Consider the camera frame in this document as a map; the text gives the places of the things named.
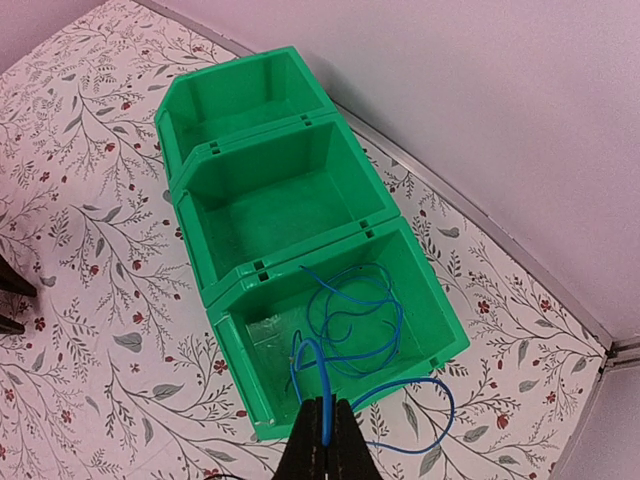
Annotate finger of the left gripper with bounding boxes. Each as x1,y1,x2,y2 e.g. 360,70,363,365
0,315,25,334
0,257,37,298

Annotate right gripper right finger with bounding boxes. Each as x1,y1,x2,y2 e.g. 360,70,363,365
327,399,382,480

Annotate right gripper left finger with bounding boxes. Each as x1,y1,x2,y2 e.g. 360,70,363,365
272,397,326,480

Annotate floral table mat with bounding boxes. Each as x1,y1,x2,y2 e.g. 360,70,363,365
1,1,608,479

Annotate green bin right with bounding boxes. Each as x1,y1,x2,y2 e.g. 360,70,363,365
207,218,469,441

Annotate green bin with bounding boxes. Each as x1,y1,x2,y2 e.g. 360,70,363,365
171,114,400,307
207,218,469,441
155,46,337,184

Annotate green bin middle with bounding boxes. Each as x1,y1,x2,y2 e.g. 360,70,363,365
171,114,400,307

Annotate green bin left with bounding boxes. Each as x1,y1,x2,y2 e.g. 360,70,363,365
155,46,337,184

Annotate right aluminium frame post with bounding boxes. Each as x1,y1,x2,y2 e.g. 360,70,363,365
604,337,640,370

